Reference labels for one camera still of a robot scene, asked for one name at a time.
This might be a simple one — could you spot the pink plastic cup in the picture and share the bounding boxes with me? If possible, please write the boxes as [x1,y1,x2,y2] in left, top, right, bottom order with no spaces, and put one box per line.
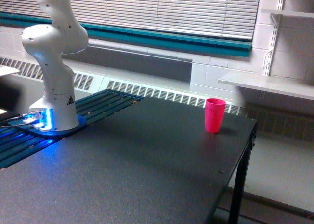
[205,98,226,134]

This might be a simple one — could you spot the white lower wall shelf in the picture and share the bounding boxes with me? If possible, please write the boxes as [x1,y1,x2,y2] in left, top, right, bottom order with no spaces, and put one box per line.
[218,71,314,100]

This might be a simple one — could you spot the white upper wall shelf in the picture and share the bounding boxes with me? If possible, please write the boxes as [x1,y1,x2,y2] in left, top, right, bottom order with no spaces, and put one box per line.
[261,9,314,18]

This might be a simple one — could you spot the white wall shelf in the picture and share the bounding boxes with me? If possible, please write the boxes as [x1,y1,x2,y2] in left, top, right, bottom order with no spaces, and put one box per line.
[261,9,314,18]
[218,71,314,100]

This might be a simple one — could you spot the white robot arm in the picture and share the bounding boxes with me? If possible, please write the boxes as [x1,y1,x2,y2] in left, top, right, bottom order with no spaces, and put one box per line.
[22,0,89,132]

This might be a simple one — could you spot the blue slotted rail platform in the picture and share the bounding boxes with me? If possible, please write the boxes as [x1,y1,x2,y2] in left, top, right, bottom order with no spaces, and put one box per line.
[0,89,142,168]

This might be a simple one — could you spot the white baseboard radiator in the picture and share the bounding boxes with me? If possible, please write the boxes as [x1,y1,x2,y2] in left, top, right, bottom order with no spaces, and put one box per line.
[0,56,247,116]

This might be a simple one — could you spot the white shelf bracket rail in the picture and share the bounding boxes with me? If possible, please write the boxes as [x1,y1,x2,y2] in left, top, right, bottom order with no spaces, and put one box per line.
[262,0,284,76]

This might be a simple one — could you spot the black cables at base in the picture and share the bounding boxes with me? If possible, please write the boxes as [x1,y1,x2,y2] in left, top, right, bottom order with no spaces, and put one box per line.
[0,113,25,129]

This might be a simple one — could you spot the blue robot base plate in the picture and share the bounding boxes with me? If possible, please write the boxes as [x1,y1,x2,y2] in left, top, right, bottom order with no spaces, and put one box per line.
[17,115,87,138]

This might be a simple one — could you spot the white tray edge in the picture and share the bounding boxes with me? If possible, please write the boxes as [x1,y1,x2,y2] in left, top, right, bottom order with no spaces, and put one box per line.
[0,65,20,77]

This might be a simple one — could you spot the white window blinds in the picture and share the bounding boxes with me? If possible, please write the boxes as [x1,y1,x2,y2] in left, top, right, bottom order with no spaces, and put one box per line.
[0,0,260,41]

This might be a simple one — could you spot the black table leg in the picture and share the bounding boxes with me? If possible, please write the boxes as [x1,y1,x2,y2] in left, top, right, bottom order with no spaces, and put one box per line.
[228,123,258,224]

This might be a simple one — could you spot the teal window sill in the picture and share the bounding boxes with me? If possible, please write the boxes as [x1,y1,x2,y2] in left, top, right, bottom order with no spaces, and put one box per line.
[0,12,253,58]

